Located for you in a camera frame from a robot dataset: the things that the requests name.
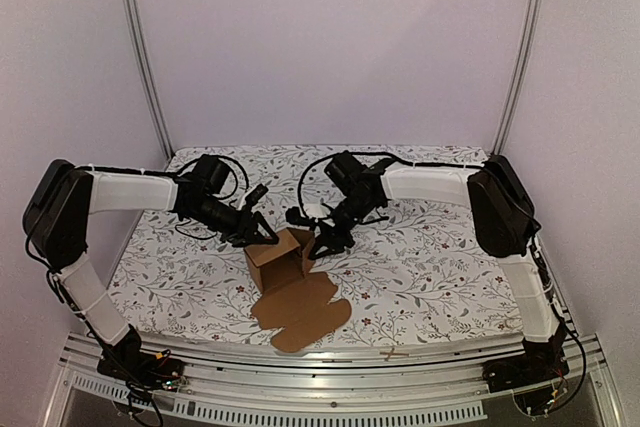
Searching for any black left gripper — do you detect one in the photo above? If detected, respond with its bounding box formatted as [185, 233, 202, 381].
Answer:
[187, 196, 279, 248]

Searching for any brown cardboard box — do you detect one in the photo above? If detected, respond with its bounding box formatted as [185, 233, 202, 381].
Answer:
[244, 228, 352, 353]

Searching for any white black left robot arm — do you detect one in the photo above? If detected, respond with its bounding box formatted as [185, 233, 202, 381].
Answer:
[22, 154, 278, 381]

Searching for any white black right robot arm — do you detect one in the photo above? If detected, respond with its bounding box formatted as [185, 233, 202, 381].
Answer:
[299, 150, 567, 383]

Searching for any floral patterned table mat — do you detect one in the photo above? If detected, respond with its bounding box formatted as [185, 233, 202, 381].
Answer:
[99, 143, 569, 348]

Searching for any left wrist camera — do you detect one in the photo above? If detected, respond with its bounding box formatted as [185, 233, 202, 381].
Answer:
[241, 184, 268, 210]

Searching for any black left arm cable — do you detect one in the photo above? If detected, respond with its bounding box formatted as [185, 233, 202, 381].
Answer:
[182, 154, 251, 198]

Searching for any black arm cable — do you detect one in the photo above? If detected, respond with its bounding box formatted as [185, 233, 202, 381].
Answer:
[182, 154, 251, 198]
[297, 154, 401, 216]

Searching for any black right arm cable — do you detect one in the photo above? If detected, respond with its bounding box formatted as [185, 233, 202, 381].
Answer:
[297, 154, 401, 216]

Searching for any aluminium front rail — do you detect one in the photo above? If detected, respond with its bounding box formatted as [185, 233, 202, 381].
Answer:
[47, 331, 621, 427]

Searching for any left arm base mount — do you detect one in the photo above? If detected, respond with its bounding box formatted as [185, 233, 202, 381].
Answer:
[97, 343, 185, 390]

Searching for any left aluminium frame post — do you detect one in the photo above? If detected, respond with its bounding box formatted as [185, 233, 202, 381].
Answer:
[122, 0, 175, 161]

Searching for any aluminium frame post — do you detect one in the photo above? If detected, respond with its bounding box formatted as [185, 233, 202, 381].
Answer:
[122, 0, 175, 161]
[491, 0, 543, 154]

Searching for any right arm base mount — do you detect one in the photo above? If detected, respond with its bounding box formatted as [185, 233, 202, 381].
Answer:
[482, 341, 569, 417]

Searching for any right aluminium frame post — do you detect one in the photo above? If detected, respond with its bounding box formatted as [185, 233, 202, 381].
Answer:
[491, 0, 543, 154]

